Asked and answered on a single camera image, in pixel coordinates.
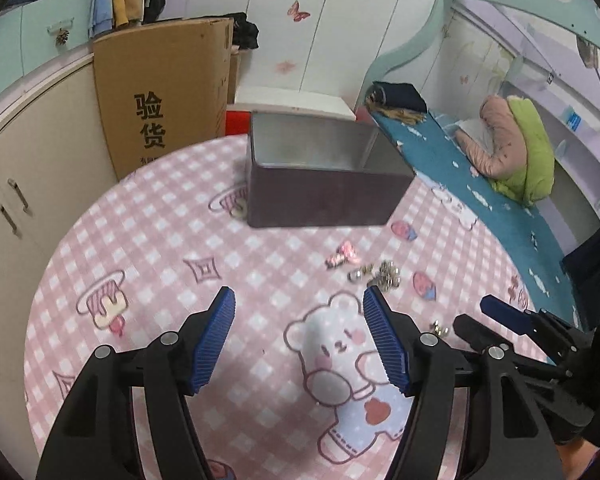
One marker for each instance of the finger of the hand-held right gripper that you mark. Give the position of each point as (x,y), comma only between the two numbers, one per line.
(505,312)
(480,332)

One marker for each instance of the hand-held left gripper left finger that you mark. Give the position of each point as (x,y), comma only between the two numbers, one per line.
(212,340)

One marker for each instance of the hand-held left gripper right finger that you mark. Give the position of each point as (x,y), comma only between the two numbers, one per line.
(387,345)

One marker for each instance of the small silver stud pair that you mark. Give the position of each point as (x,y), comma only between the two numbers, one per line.
(440,329)

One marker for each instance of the cluster of silver earrings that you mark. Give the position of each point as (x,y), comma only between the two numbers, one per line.
(385,276)

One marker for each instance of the pink bow hair clip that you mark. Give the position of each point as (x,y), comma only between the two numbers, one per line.
(344,254)

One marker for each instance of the grey metal tin box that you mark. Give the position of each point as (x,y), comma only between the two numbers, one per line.
(320,197)

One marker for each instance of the blue printed bedsheet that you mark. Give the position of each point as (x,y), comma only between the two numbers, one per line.
(510,220)

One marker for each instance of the pink checkered tablecloth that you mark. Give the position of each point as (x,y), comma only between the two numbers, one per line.
(180,240)

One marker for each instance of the green quilt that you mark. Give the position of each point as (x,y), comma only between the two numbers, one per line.
(530,150)

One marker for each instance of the pink quilt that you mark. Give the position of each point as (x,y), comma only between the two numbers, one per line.
(490,135)

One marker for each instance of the white pillow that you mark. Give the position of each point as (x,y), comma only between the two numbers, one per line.
(472,129)

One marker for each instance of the folded dark clothes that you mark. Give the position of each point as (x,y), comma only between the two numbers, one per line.
(400,97)

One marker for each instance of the white board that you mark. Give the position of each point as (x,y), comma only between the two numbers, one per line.
(290,100)

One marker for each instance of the beige cabinet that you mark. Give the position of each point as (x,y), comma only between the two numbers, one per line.
(55,125)

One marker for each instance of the tall cardboard box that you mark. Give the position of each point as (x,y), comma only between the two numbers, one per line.
(165,75)

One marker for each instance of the grey round fixture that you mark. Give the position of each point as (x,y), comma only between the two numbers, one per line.
(588,52)

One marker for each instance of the black clothing pile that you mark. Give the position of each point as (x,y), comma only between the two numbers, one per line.
(245,30)

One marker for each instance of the white wardrobe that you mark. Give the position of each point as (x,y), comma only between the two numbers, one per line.
(330,25)

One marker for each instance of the pine cone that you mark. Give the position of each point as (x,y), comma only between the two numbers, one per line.
(62,37)

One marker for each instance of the pink butterfly sticker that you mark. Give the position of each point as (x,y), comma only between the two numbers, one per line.
(298,11)

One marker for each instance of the teal drawer cabinet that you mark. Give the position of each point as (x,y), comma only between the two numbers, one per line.
(30,35)

